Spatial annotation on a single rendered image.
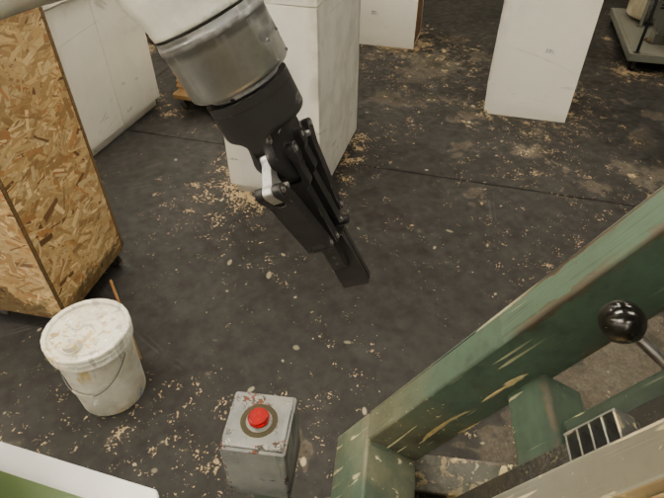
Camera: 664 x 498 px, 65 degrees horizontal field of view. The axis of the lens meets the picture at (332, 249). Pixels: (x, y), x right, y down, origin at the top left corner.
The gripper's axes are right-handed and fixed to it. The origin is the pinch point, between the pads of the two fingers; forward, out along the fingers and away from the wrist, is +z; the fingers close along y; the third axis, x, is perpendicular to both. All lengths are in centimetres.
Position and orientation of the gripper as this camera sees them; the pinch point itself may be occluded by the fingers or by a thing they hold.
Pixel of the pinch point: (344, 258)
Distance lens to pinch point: 54.1
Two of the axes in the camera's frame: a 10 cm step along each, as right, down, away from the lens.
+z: 4.2, 7.2, 5.5
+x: -8.9, 2.2, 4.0
